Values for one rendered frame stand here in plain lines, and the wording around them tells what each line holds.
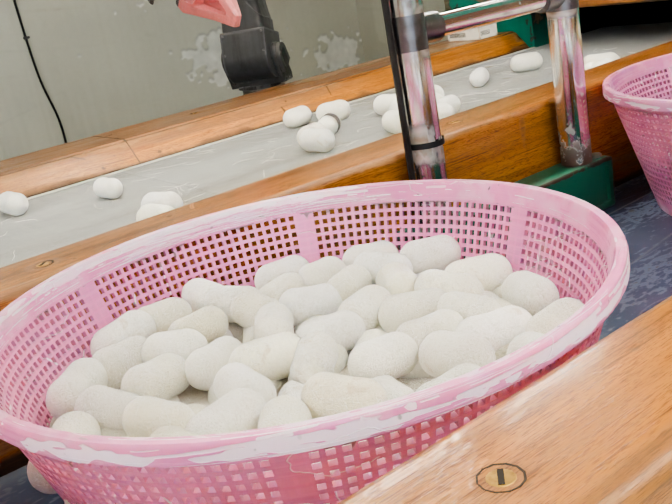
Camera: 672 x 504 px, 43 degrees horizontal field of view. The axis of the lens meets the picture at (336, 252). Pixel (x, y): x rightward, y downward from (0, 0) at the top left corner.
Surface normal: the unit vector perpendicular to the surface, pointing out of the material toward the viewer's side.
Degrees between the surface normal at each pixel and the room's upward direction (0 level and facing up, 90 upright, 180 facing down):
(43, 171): 45
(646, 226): 0
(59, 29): 90
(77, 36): 90
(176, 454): 90
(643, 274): 0
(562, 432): 0
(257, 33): 77
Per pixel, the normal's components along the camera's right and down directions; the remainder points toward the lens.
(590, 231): -0.99, -0.06
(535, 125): 0.60, 0.15
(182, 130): 0.30, -0.56
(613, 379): -0.18, -0.93
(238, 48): -0.28, 0.12
